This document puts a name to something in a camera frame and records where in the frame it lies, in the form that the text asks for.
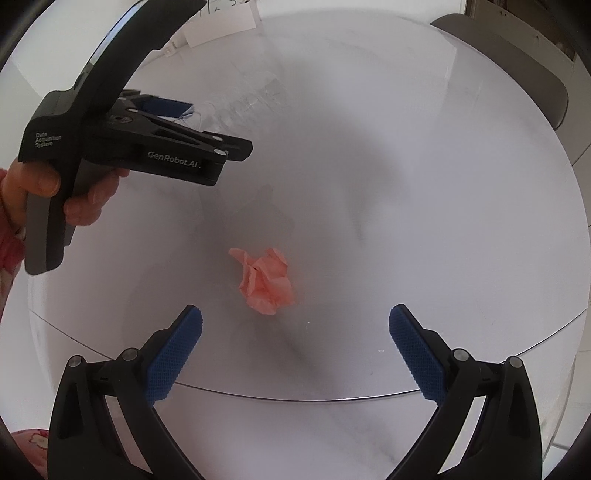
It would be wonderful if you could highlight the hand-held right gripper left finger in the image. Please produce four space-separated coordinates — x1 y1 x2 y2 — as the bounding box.
47 305 209 480

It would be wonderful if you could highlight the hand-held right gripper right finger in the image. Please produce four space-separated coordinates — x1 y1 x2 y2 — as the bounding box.
383 304 542 480

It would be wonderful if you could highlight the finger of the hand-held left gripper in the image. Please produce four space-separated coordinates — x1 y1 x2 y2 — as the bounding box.
116 112 254 163
121 90 195 123

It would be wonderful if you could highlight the clear plastic bag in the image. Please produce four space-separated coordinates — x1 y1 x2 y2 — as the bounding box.
185 78 287 134

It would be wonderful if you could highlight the pink paper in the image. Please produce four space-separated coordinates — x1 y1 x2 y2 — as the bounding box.
228 247 297 317

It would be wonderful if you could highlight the person's left forearm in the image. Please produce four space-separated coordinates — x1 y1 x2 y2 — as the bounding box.
0 168 28 319

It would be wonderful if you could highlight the person's left hand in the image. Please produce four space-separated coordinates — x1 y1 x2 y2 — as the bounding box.
2 161 132 228

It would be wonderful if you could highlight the white paper sheet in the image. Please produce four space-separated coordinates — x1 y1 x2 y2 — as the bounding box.
185 0 260 47

